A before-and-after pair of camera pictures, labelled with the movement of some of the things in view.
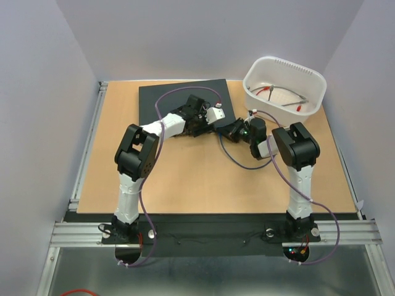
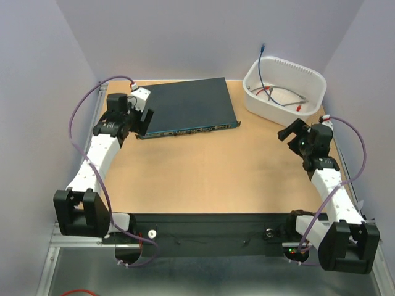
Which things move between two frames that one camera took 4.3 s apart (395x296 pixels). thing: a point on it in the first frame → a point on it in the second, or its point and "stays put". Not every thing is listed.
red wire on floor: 75,290 stays put
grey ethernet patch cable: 304,101 stays put
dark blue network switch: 155,100 stays put
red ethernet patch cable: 268,87 stays put
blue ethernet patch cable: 236,163 → 262,50
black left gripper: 197,131 → 141,126
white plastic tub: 284,90 stays put
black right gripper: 230,131 → 297,126
